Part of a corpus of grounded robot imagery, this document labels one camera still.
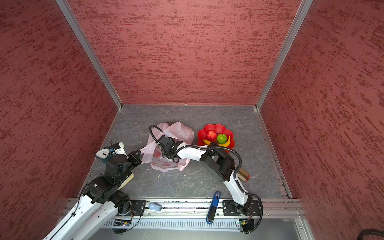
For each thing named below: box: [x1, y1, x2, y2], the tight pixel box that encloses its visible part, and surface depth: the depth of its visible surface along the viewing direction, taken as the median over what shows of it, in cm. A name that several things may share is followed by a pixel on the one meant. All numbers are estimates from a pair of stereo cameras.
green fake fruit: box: [217, 134, 227, 145], surface depth 97 cm
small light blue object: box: [148, 202, 163, 212], surface depth 75 cm
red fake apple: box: [207, 130, 218, 142], surface depth 99 cm
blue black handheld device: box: [206, 191, 221, 225], surface depth 76 cm
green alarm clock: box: [95, 145, 111, 163], surface depth 90 cm
